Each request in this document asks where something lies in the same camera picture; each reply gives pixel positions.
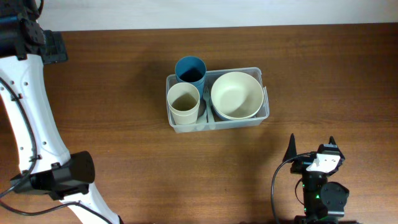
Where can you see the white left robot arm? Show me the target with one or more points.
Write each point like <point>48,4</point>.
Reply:
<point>46,165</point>

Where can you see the cream cup front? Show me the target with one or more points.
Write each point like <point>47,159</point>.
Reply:
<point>182,119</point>

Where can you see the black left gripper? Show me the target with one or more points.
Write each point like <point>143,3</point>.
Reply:
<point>58,52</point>

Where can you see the white plastic fork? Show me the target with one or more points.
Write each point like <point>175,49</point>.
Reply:
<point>206,97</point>

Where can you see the white plastic knife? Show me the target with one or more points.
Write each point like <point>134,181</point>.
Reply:
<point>201,121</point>

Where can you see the blue cup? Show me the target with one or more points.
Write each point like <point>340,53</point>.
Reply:
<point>190,69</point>
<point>200,87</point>

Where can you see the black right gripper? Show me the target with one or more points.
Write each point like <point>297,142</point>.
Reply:
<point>300,165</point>

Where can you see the cream bowl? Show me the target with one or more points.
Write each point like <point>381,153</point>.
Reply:
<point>234,89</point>
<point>241,112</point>

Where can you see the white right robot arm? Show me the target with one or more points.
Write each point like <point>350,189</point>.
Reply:
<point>323,201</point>

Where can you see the clear plastic storage container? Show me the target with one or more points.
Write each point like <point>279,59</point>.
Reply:
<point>211,77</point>

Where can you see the cream cup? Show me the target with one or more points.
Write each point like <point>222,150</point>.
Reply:
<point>182,119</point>
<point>183,98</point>

